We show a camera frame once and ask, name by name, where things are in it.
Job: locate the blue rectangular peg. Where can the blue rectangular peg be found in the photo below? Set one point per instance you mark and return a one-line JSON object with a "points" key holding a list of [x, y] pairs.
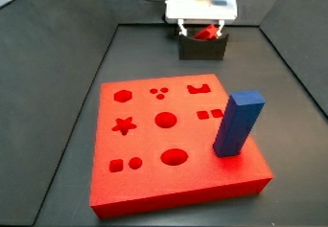
{"points": [[241, 112]]}

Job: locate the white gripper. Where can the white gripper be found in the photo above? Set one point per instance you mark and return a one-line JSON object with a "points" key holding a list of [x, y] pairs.
{"points": [[200, 12]]}

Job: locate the black curved fixture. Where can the black curved fixture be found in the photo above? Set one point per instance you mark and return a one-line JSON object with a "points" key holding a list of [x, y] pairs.
{"points": [[197, 49]]}

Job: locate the red block with shaped holes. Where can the red block with shaped holes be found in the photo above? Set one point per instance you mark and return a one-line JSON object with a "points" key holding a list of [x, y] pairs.
{"points": [[154, 160]]}

